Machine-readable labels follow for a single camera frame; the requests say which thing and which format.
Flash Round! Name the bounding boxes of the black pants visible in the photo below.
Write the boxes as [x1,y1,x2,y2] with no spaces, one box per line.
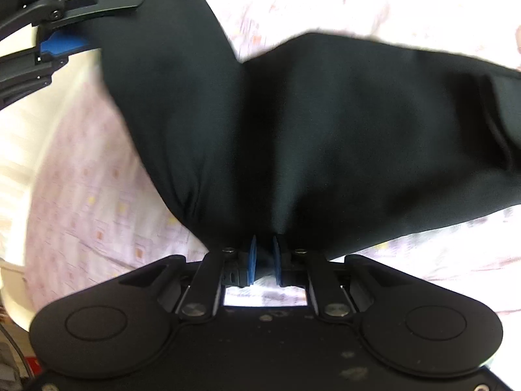
[75,0,520,258]

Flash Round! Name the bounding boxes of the cream duvet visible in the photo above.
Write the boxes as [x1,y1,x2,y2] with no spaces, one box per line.
[1,51,97,330]

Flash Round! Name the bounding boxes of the pink patterned bed sheet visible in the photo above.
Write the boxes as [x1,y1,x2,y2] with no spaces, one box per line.
[25,0,520,309]

